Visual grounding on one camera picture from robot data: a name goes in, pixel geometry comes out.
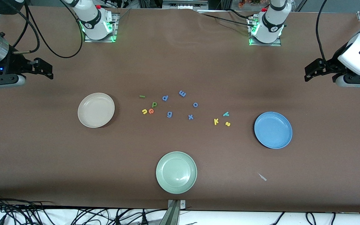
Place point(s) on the small white paper scrap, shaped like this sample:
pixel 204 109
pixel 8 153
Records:
pixel 262 177

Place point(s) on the teal letter y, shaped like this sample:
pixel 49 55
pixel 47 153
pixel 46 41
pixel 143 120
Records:
pixel 226 114

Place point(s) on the blue letter p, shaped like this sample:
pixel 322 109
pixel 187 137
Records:
pixel 165 98

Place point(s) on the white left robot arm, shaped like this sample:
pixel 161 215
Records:
pixel 272 23

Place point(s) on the blue letter g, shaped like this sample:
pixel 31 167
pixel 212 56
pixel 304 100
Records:
pixel 169 114

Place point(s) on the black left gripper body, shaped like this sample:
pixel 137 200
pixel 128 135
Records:
pixel 332 63

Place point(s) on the aluminium camera mount post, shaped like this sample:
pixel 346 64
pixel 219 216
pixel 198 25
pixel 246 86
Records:
pixel 175 214

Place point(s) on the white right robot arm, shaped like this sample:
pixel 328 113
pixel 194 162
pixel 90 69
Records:
pixel 89 17

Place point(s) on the blue letter m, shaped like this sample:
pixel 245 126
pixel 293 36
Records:
pixel 182 93

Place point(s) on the small orange object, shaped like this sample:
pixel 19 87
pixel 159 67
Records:
pixel 241 3

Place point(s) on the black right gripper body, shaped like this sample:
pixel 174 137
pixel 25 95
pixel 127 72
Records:
pixel 13 65

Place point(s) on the green letter p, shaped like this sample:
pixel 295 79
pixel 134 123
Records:
pixel 154 104

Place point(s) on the blue plate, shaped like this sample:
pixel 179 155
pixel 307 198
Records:
pixel 273 130

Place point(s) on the grey equipment box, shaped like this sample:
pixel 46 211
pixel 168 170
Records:
pixel 183 3

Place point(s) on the orange letter e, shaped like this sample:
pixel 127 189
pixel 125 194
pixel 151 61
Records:
pixel 151 111

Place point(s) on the yellow letter k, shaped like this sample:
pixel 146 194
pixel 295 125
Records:
pixel 216 121

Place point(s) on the pale green plate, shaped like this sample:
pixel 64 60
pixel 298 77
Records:
pixel 176 172

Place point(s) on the beige brown plate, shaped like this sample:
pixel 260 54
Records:
pixel 96 110

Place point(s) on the brown table mat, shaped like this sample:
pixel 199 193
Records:
pixel 42 156

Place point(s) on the blue letter x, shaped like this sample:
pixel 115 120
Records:
pixel 191 117

